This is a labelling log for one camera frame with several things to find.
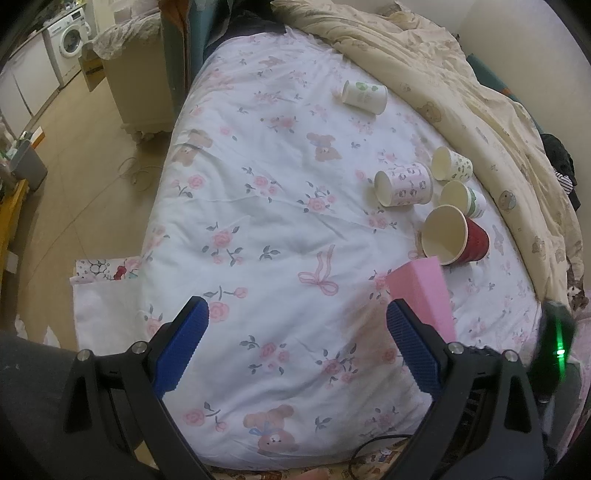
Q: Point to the white washing machine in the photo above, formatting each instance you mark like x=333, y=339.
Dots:
x=69, y=39

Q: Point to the red paper cup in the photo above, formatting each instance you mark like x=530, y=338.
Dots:
x=475, y=240

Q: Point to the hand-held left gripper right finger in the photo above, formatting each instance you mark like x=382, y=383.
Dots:
x=413, y=350

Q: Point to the white green-print paper cup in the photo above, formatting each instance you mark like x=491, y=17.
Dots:
x=367, y=96

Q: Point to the grey bin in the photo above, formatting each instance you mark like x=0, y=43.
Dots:
x=28, y=164

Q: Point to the pink patterned paper cup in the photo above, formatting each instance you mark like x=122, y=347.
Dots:
x=411, y=184

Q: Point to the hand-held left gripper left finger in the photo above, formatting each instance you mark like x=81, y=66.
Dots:
x=182, y=350

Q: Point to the white printed cloth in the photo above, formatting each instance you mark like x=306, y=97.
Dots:
x=106, y=268

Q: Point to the yellow table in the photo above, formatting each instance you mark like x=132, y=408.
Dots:
x=9, y=221

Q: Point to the white storage cart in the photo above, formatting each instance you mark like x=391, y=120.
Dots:
x=138, y=92

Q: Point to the cream dark-patterned paper cup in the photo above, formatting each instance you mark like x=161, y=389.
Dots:
x=461, y=166

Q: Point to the floral lace cloth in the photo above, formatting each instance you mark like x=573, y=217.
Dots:
x=124, y=37

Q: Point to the white floral bed sheet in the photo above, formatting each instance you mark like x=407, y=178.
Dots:
x=277, y=230

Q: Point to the cardboard box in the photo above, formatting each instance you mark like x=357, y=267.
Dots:
x=92, y=69

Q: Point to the pink box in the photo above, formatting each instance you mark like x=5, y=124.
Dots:
x=425, y=288

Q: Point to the beige bear-print duvet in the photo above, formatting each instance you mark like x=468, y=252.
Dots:
x=461, y=60

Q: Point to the dark clothing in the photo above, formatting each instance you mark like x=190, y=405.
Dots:
x=561, y=161

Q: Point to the teal bed headboard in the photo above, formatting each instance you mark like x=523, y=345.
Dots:
x=180, y=46

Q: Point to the white cabinet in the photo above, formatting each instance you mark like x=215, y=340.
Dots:
x=27, y=83

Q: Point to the green striped paper cup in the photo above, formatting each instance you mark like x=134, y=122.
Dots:
x=475, y=203

